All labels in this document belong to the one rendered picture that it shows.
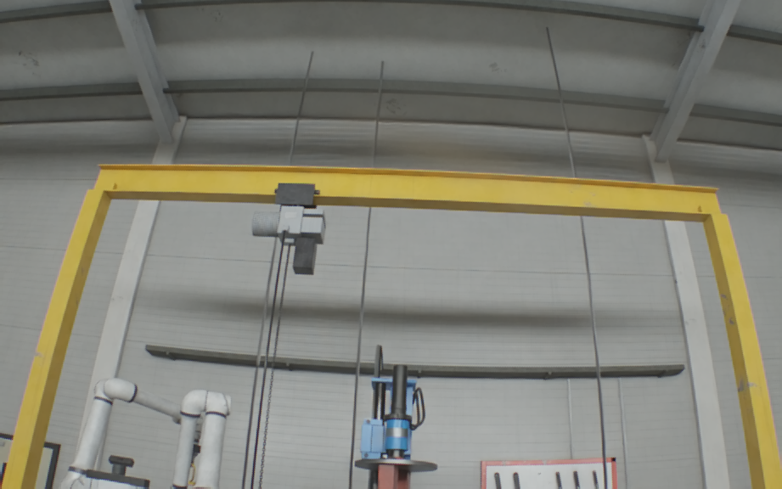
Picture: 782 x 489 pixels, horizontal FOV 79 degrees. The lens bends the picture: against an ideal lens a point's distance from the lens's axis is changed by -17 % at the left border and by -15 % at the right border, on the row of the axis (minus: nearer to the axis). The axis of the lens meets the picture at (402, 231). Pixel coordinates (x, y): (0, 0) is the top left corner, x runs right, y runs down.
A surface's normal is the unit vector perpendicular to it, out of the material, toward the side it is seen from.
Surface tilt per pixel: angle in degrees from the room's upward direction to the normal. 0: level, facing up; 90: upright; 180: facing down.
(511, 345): 90
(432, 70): 173
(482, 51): 173
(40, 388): 90
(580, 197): 90
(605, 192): 90
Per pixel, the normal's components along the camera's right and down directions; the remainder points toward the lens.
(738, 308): 0.01, -0.50
